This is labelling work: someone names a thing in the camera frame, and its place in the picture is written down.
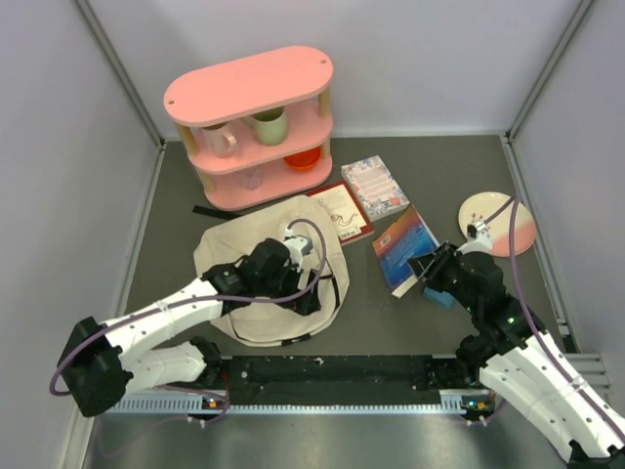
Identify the pink three-tier shelf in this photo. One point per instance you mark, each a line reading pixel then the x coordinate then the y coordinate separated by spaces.
pixel 295 77

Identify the clear glass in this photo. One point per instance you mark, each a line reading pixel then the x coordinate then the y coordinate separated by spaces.
pixel 251 178

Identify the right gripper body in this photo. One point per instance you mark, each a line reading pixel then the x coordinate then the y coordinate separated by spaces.
pixel 447 276

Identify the grey cable duct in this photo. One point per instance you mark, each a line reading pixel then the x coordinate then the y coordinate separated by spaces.
pixel 454 402

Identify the orange bowl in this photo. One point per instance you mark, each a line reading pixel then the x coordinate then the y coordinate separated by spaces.
pixel 303 161

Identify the cream canvas backpack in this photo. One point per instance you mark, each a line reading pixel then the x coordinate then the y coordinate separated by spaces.
pixel 270 325

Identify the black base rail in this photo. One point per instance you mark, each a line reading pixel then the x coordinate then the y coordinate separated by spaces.
pixel 343 380

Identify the green mug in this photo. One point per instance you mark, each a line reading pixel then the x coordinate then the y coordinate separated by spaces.
pixel 270 127

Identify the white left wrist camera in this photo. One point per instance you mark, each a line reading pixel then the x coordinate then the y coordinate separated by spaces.
pixel 299 246

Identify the pink mug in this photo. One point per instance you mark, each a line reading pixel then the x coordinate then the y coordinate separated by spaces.
pixel 220 139

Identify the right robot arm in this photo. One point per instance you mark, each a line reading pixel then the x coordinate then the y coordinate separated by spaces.
pixel 521 362

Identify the cream and pink plate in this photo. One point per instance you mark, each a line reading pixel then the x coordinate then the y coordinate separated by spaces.
pixel 481 206

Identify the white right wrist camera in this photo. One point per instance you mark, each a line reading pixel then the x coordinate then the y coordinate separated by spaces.
pixel 478 238

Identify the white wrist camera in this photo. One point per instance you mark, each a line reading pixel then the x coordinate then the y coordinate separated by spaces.
pixel 478 238
pixel 299 246

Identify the floral white book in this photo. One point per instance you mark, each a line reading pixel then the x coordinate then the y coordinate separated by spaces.
pixel 375 188

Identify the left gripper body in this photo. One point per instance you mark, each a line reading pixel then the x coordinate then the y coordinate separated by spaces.
pixel 285 281

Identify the blue orange book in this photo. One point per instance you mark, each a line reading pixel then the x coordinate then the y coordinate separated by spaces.
pixel 408 237

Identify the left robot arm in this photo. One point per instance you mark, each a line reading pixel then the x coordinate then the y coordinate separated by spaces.
pixel 102 362

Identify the red-bordered white book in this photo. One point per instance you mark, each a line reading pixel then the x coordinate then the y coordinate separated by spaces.
pixel 348 218

